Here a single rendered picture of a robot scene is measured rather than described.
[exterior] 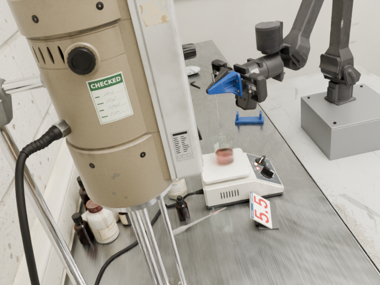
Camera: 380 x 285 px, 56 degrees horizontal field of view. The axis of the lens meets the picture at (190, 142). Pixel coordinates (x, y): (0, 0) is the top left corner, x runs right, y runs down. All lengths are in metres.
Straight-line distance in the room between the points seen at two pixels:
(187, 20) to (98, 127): 1.93
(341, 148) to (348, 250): 0.33
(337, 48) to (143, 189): 0.80
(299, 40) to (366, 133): 0.32
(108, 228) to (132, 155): 0.57
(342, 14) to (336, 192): 0.45
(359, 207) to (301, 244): 0.18
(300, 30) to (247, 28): 1.38
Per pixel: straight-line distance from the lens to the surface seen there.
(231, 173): 0.88
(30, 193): 0.42
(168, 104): 0.32
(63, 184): 0.99
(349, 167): 1.04
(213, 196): 0.89
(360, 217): 0.90
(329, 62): 1.06
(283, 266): 0.79
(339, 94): 1.12
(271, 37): 0.87
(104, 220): 0.87
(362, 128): 1.05
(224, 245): 0.84
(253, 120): 1.25
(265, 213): 0.87
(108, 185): 0.35
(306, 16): 0.94
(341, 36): 1.04
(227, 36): 2.29
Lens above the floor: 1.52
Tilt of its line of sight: 31 degrees down
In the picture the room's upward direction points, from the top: 11 degrees counter-clockwise
